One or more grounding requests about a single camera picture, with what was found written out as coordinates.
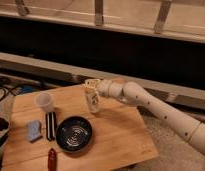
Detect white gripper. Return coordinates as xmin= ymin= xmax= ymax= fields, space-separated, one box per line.
xmin=84 ymin=79 xmax=109 ymax=97

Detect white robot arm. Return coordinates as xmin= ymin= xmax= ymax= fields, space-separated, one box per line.
xmin=84 ymin=79 xmax=205 ymax=171

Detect black round bowl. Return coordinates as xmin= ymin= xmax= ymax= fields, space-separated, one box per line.
xmin=56 ymin=116 xmax=93 ymax=153

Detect translucent plastic cup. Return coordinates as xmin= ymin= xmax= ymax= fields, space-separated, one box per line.
xmin=35 ymin=92 xmax=54 ymax=113

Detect black striped rectangular object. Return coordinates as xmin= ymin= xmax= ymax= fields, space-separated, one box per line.
xmin=46 ymin=112 xmax=57 ymax=141

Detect wooden table board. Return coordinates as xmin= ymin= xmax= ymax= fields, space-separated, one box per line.
xmin=2 ymin=85 xmax=158 ymax=171

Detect blue sponge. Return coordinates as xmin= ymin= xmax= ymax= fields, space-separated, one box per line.
xmin=28 ymin=120 xmax=42 ymax=142

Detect red brown oblong object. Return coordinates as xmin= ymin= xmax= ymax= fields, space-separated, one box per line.
xmin=48 ymin=148 xmax=57 ymax=171

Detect black object at left edge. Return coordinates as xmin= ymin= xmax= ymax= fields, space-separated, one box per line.
xmin=0 ymin=117 xmax=9 ymax=147

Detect metal rail beam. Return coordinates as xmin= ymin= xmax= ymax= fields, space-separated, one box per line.
xmin=0 ymin=52 xmax=205 ymax=110

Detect black cables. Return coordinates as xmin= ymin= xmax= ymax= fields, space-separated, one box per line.
xmin=0 ymin=76 xmax=17 ymax=104

